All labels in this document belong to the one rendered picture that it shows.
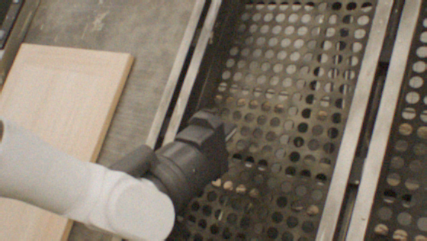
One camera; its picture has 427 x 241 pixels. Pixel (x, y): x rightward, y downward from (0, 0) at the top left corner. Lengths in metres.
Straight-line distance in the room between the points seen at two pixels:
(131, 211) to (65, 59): 0.70
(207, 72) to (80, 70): 0.39
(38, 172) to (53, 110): 0.65
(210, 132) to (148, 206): 0.18
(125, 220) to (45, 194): 0.09
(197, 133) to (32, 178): 0.28
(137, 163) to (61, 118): 0.53
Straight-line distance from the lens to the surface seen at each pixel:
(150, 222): 0.50
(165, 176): 0.55
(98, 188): 0.46
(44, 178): 0.44
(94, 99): 0.97
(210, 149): 0.62
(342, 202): 0.59
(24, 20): 1.35
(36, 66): 1.20
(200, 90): 0.77
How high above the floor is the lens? 1.49
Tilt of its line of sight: 17 degrees down
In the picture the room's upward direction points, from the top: straight up
